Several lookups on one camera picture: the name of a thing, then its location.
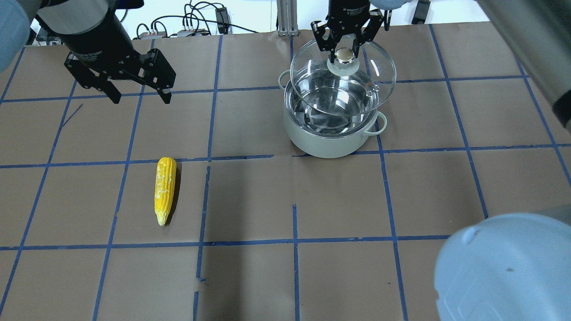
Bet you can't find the pale green cooking pot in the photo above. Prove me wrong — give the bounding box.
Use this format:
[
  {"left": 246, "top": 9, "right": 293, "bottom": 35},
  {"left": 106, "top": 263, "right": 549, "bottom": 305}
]
[{"left": 278, "top": 70, "right": 388, "bottom": 159}]

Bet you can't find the aluminium frame post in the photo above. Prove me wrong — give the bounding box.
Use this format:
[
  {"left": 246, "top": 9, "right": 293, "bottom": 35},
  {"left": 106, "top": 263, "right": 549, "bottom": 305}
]
[{"left": 277, "top": 0, "right": 299, "bottom": 37}]

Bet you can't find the yellow corn cob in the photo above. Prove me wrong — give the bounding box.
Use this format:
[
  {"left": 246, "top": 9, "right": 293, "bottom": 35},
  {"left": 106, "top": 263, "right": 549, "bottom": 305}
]
[{"left": 154, "top": 157, "right": 177, "bottom": 227}]

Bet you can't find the black power adapter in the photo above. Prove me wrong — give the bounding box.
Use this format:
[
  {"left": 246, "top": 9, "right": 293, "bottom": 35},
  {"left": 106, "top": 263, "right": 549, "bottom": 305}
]
[{"left": 215, "top": 7, "right": 231, "bottom": 34}]

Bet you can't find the black gripper body corn side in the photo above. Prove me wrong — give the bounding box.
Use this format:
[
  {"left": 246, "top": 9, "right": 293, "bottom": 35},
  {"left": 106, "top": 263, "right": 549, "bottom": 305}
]
[{"left": 64, "top": 18, "right": 177, "bottom": 90}]

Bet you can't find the brown paper table mat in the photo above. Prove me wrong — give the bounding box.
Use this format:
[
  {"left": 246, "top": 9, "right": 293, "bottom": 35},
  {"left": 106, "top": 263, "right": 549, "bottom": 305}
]
[{"left": 0, "top": 21, "right": 571, "bottom": 321}]

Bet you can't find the black gripper body lid side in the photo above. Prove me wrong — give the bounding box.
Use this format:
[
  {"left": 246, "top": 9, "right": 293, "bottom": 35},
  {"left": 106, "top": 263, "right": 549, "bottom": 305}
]
[{"left": 311, "top": 0, "right": 387, "bottom": 50}]

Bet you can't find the glass pot lid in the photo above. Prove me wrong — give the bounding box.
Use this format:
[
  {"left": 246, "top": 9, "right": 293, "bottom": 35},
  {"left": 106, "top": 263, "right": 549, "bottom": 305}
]
[{"left": 289, "top": 35, "right": 397, "bottom": 116}]

